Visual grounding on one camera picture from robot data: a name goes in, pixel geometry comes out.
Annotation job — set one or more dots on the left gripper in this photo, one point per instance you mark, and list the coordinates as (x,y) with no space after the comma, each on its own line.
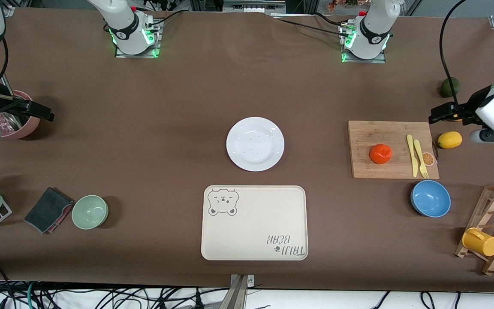
(469,107)

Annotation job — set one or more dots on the yellow plastic fork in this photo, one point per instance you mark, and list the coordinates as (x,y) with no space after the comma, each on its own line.
(418,150)

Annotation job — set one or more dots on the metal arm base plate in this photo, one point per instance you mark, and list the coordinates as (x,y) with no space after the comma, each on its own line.
(144,56)
(375,61)

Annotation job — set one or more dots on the metal scoop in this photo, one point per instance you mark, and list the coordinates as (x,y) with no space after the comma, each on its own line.
(16,122)

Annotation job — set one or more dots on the orange mandarin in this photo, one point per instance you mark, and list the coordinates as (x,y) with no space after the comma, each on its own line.
(381,153)

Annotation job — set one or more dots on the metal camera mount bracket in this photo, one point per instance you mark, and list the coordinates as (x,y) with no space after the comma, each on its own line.
(238,296)

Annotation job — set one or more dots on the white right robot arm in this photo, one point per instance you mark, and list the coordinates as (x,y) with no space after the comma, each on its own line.
(125,25)

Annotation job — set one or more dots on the clear ice pieces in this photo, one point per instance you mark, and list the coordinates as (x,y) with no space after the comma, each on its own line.
(3,124)

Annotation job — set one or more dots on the wooden mug rack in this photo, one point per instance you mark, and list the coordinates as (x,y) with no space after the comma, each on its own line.
(488,210)

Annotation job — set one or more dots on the bamboo cutting board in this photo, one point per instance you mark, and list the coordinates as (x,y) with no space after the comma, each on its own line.
(375,133)

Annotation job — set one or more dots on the blue bowl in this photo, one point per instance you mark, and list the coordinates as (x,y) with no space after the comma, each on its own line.
(430,198)

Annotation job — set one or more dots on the pale green bowl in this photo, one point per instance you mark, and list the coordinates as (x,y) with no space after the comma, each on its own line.
(89,212)

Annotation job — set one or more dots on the pink bowl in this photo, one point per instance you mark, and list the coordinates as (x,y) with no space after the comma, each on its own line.
(32,126)

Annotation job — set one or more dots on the yellow plastic knife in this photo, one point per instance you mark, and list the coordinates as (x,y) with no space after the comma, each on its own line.
(412,159)

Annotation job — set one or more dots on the white round plate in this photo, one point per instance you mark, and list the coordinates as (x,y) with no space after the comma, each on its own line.
(255,143)

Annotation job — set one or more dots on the aluminium frame beam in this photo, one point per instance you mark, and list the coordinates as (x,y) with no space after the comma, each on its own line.
(253,5)

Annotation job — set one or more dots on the dark grey folded cloth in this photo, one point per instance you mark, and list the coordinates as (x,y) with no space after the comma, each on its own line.
(47,209)

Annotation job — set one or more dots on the yellow mug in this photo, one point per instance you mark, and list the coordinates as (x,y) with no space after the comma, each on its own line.
(483,243)

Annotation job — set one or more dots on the cream tray with bear print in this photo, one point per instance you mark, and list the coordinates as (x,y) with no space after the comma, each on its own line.
(255,227)

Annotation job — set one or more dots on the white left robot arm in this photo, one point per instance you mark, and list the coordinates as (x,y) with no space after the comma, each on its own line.
(371,30)

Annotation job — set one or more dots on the dark green avocado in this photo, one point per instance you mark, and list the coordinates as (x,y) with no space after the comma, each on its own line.
(449,87)

